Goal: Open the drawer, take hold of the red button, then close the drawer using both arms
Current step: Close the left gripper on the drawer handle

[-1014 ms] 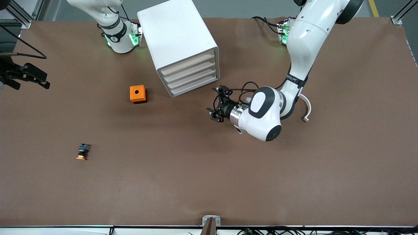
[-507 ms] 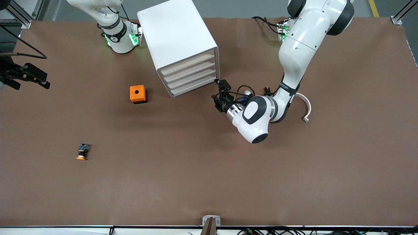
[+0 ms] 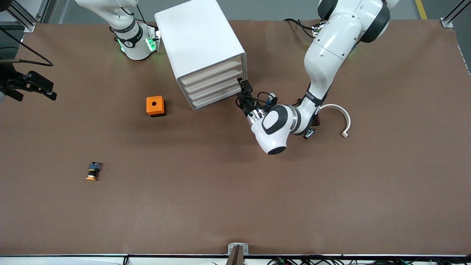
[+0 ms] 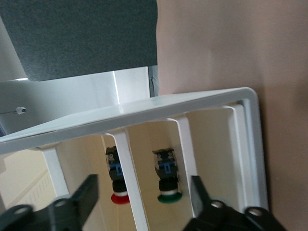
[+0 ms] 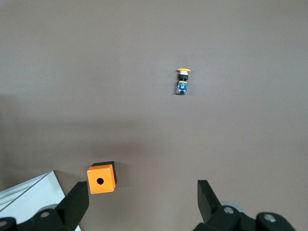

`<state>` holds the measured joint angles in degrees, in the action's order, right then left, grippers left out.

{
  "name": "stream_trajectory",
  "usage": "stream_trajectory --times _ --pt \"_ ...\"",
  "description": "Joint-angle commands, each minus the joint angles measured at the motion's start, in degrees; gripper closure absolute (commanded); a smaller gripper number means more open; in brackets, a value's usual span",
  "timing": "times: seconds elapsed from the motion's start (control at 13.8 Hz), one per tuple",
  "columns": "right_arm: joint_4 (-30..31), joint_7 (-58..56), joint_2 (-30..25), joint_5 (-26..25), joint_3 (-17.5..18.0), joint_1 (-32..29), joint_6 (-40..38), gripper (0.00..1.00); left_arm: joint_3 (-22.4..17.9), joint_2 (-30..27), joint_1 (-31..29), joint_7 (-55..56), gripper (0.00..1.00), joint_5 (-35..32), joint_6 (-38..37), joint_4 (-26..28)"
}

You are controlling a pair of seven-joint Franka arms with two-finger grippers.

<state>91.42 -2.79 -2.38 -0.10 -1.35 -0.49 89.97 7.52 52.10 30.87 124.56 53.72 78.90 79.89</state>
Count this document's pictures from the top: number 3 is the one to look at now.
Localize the white drawer cabinet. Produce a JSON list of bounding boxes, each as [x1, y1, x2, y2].
[[155, 0, 248, 111]]

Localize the orange capped push button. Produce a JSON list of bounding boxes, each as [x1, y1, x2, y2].
[[85, 162, 103, 181]]

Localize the brown table cover sheet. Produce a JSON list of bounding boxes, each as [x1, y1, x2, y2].
[[0, 18, 471, 256]]

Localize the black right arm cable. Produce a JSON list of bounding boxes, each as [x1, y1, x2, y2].
[[0, 28, 54, 67]]

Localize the aluminium frame post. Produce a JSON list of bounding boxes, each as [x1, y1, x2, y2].
[[440, 0, 471, 29], [0, 0, 50, 33]]

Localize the black base cable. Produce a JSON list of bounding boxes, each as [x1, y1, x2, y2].
[[283, 18, 317, 37]]

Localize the orange button enclosure box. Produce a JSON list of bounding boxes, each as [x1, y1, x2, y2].
[[146, 96, 166, 117]]

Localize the white curved plastic bracket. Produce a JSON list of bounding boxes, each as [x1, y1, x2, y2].
[[319, 104, 351, 139]]

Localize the grey metal mounting bracket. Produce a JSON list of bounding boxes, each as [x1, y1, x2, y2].
[[228, 243, 249, 255]]

